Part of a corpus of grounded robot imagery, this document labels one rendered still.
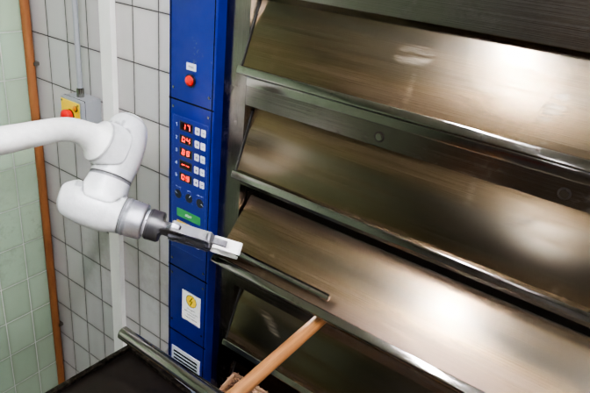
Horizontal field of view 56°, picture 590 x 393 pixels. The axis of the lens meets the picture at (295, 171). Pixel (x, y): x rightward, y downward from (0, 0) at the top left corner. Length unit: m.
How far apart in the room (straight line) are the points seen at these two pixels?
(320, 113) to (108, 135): 0.50
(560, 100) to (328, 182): 0.50
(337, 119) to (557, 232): 0.48
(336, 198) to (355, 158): 0.10
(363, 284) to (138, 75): 0.83
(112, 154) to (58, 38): 0.62
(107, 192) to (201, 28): 0.44
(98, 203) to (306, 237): 0.49
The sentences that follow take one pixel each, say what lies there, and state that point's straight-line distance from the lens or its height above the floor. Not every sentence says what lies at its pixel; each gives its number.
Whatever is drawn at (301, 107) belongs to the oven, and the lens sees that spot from 1.24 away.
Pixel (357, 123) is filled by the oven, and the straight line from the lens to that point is 1.17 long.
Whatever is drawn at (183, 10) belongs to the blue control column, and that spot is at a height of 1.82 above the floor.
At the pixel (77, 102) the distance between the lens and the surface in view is 1.73.
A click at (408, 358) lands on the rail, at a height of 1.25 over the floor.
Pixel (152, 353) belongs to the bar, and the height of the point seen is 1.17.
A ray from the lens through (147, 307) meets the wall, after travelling 1.93.
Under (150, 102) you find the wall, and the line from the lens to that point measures 1.58.
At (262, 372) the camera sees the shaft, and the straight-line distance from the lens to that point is 1.19.
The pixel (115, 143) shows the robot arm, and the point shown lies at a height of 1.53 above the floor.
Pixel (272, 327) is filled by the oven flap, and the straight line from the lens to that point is 1.56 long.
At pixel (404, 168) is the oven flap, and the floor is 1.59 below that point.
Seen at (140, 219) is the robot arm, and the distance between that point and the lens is 1.34.
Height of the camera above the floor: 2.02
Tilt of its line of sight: 24 degrees down
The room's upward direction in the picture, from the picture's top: 6 degrees clockwise
